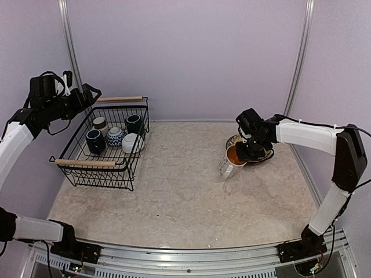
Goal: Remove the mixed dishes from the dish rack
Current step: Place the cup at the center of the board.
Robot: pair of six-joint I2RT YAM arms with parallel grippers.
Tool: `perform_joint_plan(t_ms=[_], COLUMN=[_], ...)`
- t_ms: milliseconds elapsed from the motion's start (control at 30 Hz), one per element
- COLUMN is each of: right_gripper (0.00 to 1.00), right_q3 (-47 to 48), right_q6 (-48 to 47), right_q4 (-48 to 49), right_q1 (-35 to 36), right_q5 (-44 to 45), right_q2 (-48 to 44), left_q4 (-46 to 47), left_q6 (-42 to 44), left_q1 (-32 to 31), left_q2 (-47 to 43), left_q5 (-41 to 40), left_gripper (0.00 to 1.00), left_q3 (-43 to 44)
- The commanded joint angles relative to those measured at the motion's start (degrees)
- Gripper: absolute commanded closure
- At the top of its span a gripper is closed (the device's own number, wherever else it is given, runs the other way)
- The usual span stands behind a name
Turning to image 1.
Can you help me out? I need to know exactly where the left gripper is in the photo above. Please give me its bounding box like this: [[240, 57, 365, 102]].
[[43, 83, 101, 121]]

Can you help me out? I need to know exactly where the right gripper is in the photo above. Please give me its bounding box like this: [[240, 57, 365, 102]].
[[236, 134, 270, 161]]

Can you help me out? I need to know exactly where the plain white bowl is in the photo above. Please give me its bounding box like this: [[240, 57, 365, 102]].
[[121, 133, 144, 154]]

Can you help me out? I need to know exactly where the white floral print mug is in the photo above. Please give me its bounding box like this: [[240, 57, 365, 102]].
[[219, 145, 246, 180]]

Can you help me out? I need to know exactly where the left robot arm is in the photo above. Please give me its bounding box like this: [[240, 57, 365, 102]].
[[1, 82, 101, 258]]

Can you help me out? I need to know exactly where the dark green ceramic mug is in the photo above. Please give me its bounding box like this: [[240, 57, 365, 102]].
[[125, 114, 144, 135]]

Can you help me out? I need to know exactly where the blue patterned white bowl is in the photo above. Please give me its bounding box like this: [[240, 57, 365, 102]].
[[106, 127, 126, 147]]

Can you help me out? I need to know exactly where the woven bamboo plate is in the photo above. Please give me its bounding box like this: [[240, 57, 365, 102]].
[[225, 134, 242, 148]]

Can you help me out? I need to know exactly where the right aluminium frame post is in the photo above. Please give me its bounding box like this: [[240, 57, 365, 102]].
[[283, 0, 315, 116]]

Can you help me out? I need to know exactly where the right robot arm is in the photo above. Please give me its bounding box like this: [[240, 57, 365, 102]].
[[236, 109, 368, 257]]

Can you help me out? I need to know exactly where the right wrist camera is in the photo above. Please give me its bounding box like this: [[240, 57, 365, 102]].
[[235, 108, 264, 135]]

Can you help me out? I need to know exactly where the black wire dish rack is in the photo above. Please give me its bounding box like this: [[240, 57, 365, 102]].
[[49, 97, 150, 191]]

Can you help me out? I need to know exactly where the left aluminium frame post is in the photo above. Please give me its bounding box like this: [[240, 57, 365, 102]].
[[58, 0, 82, 89]]

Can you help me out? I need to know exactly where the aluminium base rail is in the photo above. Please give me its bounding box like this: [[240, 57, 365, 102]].
[[20, 229, 359, 277]]

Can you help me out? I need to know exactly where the brown striped ceramic cup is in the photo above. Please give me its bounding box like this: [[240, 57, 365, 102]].
[[93, 116, 108, 137]]

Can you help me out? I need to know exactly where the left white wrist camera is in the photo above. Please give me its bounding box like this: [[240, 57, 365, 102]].
[[56, 71, 73, 97]]

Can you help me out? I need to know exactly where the black white striped plate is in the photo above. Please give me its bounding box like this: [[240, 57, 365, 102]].
[[225, 134, 275, 164]]

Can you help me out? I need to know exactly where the navy blue ceramic mug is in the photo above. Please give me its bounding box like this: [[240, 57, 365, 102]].
[[86, 129, 106, 155]]

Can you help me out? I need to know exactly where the aluminium frame post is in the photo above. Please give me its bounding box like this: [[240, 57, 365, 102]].
[[58, 0, 82, 89], [283, 0, 315, 116]]

